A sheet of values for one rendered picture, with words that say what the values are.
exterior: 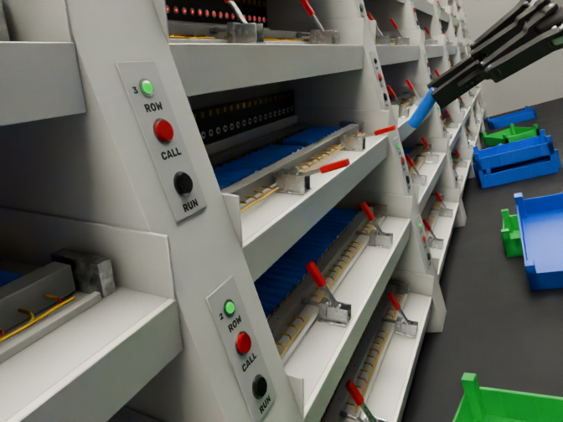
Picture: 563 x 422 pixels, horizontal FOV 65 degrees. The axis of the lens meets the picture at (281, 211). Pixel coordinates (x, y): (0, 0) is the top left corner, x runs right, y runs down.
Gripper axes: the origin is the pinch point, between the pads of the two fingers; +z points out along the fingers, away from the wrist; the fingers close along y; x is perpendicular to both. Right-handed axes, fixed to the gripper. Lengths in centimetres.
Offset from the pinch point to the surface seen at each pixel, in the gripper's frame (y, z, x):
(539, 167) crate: -94, -1, 115
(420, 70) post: -84, 12, 39
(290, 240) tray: 25.7, 21.8, -10.8
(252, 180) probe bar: 19.3, 22.7, -16.7
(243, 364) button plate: 42, 23, -15
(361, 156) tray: -1.0, 18.3, 2.0
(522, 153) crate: -98, 2, 107
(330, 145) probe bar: -3.7, 21.7, -1.8
